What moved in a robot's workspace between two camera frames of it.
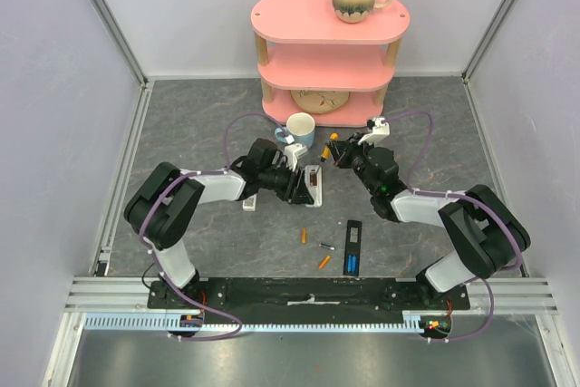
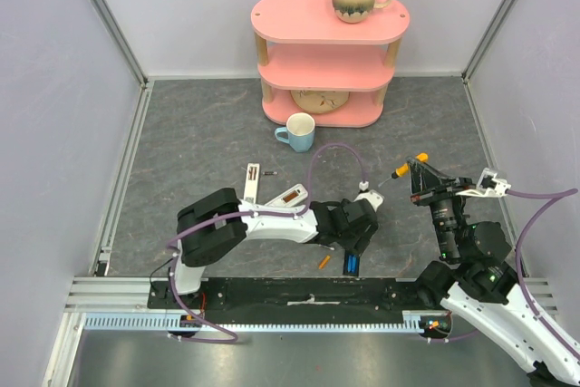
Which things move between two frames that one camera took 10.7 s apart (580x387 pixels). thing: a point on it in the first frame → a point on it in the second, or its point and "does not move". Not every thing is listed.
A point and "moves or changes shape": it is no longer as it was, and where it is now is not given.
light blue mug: (301, 126) does not move
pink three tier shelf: (314, 62) does not move
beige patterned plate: (319, 101) does not move
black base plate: (323, 295) does not move
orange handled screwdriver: (326, 150) → (404, 169)
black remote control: (352, 247) does not move
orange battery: (324, 262) does not move
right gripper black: (345, 152) → (439, 194)
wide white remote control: (314, 179) moves or changes shape
